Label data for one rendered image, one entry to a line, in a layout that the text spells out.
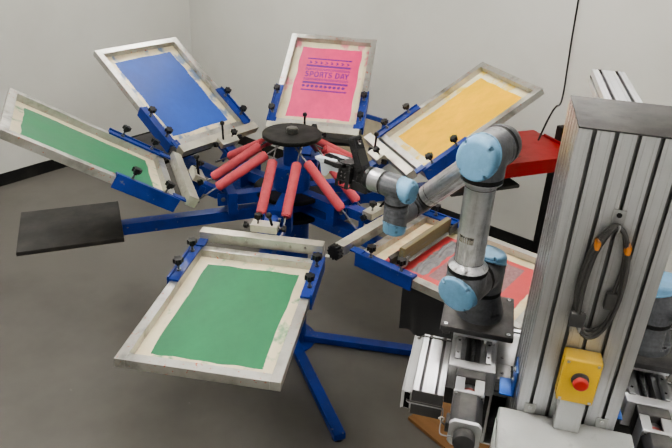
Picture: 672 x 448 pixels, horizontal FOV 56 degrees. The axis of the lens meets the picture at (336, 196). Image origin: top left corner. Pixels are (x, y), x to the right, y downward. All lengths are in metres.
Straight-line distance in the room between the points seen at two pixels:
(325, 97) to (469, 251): 2.47
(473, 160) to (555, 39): 3.00
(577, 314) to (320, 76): 2.96
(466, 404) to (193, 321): 1.13
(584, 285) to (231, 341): 1.32
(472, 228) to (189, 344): 1.15
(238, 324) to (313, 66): 2.28
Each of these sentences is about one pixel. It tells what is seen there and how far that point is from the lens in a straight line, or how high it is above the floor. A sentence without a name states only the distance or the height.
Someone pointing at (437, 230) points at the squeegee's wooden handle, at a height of 1.04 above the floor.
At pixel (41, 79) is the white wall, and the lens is 6.18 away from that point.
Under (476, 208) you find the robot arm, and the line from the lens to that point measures 1.75.
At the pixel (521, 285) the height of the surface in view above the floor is 0.96.
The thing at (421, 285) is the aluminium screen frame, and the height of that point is 0.99.
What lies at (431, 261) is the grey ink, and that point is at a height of 0.96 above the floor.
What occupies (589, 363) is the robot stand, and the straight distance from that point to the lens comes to 1.69.
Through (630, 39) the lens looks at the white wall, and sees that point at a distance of 4.47.
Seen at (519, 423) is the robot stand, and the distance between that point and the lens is 1.81.
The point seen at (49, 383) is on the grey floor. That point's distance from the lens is 3.87.
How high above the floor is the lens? 2.46
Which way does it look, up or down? 26 degrees down
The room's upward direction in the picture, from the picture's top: 3 degrees clockwise
